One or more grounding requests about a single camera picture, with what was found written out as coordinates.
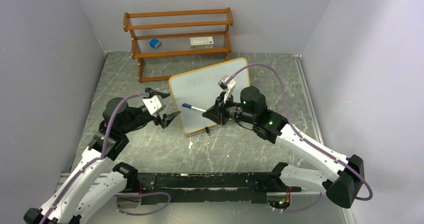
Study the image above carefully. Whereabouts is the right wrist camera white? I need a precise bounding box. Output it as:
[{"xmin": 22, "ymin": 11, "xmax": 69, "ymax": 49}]
[{"xmin": 218, "ymin": 74, "xmax": 237, "ymax": 103}]

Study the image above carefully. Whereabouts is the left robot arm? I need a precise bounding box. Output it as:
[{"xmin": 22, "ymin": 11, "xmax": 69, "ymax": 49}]
[{"xmin": 23, "ymin": 87, "xmax": 179, "ymax": 223}]

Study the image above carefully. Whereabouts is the blue marker cap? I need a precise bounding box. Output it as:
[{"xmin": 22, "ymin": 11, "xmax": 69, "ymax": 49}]
[{"xmin": 181, "ymin": 103, "xmax": 192, "ymax": 109}]

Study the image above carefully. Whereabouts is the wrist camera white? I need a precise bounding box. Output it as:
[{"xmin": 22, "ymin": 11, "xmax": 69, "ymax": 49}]
[
  {"xmin": 142, "ymin": 95, "xmax": 166, "ymax": 116},
  {"xmin": 218, "ymin": 74, "xmax": 237, "ymax": 103}
]

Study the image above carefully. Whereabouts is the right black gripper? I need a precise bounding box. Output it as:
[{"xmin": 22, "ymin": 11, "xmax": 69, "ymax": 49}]
[{"xmin": 202, "ymin": 91, "xmax": 256, "ymax": 125}]

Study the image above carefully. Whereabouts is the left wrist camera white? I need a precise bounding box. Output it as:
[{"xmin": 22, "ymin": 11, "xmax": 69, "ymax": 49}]
[{"xmin": 142, "ymin": 95, "xmax": 166, "ymax": 116}]

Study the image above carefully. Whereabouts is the white marker pen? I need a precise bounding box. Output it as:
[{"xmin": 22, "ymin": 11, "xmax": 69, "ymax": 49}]
[{"xmin": 191, "ymin": 105, "xmax": 206, "ymax": 113}]

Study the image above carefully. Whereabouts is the wooden two-tier shelf rack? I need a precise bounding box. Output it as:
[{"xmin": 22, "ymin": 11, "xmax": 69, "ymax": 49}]
[{"xmin": 122, "ymin": 8, "xmax": 234, "ymax": 83}]

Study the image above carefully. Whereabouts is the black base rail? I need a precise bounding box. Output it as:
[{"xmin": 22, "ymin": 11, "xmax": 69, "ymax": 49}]
[{"xmin": 138, "ymin": 172, "xmax": 301, "ymax": 204}]

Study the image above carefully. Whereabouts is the white cardboard box red label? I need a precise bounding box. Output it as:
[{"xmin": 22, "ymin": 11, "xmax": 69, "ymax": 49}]
[{"xmin": 190, "ymin": 36, "xmax": 214, "ymax": 50}]

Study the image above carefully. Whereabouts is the blue whiteboard eraser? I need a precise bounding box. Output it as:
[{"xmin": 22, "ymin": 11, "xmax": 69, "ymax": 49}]
[{"xmin": 149, "ymin": 39, "xmax": 162, "ymax": 49}]

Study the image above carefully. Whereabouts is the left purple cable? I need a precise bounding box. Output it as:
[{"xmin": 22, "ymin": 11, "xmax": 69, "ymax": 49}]
[{"xmin": 38, "ymin": 93, "xmax": 150, "ymax": 224}]

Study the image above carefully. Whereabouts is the aluminium frame rail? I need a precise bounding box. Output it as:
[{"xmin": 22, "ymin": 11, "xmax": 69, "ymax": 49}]
[{"xmin": 52, "ymin": 171, "xmax": 349, "ymax": 196}]

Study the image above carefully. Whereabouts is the whiteboard with yellow frame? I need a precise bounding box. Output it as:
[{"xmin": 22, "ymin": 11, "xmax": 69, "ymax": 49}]
[{"xmin": 168, "ymin": 57, "xmax": 248, "ymax": 134}]

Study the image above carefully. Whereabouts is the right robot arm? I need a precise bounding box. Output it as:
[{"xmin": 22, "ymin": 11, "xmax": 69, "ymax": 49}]
[{"xmin": 202, "ymin": 86, "xmax": 365, "ymax": 208}]

